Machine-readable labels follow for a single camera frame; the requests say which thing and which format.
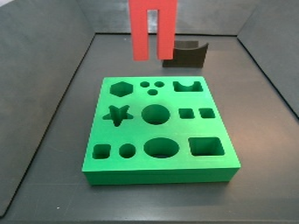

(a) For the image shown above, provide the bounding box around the red double-prong square peg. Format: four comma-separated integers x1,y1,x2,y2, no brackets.
128,0,178,60

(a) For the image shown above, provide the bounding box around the green shape-sorter block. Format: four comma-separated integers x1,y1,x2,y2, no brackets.
82,76,240,185

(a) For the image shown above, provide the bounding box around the black curved holder block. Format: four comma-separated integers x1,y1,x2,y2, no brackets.
163,40,210,68

